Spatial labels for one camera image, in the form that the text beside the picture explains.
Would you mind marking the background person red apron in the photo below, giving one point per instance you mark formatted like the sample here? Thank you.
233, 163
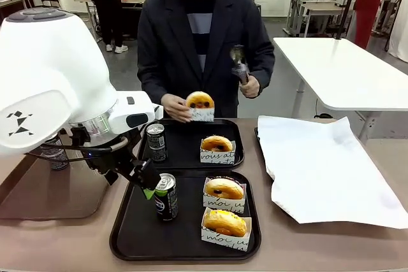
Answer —
368, 4

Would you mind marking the background person grey sweater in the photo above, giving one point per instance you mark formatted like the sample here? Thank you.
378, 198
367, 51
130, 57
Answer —
106, 4

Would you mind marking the white side table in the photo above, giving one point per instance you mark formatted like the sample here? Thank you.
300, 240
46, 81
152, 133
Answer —
344, 74

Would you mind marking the person in dark jacket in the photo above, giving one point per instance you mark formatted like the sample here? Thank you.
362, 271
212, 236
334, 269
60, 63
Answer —
178, 46

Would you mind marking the plain brown glazed donut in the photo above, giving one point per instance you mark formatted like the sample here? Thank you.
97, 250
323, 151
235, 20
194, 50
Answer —
216, 144

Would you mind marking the black green soda can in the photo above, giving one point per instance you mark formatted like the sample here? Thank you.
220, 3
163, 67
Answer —
167, 198
57, 157
157, 143

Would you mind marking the background white workbench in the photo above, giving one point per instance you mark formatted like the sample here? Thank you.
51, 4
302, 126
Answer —
315, 11

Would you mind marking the black plastic serving tray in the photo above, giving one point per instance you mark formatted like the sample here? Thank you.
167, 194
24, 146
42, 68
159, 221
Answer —
178, 237
185, 132

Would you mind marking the person's right hand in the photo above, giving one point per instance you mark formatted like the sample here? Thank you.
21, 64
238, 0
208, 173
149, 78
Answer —
175, 106

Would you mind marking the person's left hand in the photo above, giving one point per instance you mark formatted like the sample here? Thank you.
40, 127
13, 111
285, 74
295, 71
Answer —
251, 87

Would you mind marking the black vertical stand pole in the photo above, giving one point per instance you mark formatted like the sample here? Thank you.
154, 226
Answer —
347, 1

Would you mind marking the black kitchen tongs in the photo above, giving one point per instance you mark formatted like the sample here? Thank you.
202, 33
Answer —
239, 65

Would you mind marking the red glazed donut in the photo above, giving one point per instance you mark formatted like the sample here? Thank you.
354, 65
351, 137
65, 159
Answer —
200, 99

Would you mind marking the doughnut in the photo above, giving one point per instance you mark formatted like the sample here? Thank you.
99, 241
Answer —
224, 242
218, 156
223, 205

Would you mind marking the large white paper sheet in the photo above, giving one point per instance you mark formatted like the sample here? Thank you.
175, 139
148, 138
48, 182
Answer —
318, 173

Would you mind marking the black tray under paper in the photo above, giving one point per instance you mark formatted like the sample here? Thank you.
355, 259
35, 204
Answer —
256, 136

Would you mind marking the person's right forearm dark sleeve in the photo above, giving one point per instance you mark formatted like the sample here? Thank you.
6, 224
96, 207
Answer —
150, 87

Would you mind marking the person's left forearm dark sleeve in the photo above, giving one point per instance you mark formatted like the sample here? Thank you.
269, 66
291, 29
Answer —
264, 61

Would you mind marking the yellow iced donut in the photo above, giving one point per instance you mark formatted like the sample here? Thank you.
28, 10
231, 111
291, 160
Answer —
223, 222

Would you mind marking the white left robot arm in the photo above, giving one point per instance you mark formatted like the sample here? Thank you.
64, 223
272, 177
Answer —
48, 61

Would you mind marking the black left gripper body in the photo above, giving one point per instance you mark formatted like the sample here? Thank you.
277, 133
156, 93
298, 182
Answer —
111, 163

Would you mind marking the white script paper donut holder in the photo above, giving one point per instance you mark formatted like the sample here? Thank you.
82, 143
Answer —
202, 115

